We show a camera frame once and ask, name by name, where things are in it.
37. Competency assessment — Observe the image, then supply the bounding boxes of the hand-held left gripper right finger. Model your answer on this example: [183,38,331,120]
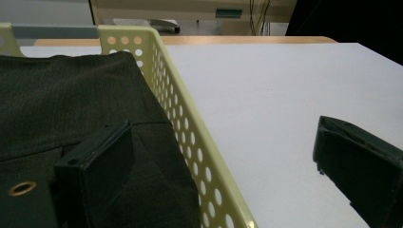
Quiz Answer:
[312,115,403,228]

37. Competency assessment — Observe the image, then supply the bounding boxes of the dark green garment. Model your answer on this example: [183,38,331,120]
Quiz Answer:
[0,50,202,228]

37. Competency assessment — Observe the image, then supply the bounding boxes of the pale yellow perforated plastic basket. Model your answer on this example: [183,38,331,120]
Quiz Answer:
[0,22,259,228]

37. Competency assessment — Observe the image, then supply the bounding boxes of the bundle of yellow cables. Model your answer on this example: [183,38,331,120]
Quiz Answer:
[248,0,274,36]

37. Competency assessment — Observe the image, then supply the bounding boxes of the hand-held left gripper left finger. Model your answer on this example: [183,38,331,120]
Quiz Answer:
[52,119,135,228]

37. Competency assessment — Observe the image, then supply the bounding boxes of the white chair base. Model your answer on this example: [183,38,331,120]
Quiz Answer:
[110,18,182,35]

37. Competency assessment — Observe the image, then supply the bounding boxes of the beige cabinet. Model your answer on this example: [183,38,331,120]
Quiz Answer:
[88,0,298,36]

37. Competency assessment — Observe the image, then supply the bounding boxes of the black curtain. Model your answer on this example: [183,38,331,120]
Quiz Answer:
[284,0,403,67]

